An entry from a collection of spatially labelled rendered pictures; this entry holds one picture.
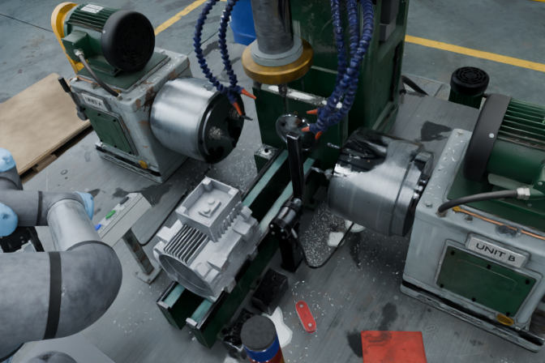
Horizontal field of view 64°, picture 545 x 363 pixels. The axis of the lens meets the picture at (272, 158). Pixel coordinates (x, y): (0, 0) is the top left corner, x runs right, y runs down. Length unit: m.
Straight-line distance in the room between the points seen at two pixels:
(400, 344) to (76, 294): 0.81
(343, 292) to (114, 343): 0.63
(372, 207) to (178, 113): 0.63
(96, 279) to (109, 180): 1.07
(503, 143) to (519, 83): 2.51
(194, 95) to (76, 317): 0.83
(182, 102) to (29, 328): 0.84
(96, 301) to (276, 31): 0.68
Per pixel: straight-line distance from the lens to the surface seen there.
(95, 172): 1.77
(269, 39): 1.05
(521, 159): 0.93
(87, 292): 0.65
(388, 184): 1.05
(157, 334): 1.30
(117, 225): 1.19
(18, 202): 1.03
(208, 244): 1.04
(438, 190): 1.02
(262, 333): 0.77
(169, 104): 1.36
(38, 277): 0.65
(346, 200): 1.09
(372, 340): 1.21
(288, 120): 1.33
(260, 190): 1.34
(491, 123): 0.91
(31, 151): 3.18
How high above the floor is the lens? 1.93
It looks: 45 degrees down
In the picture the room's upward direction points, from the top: 9 degrees counter-clockwise
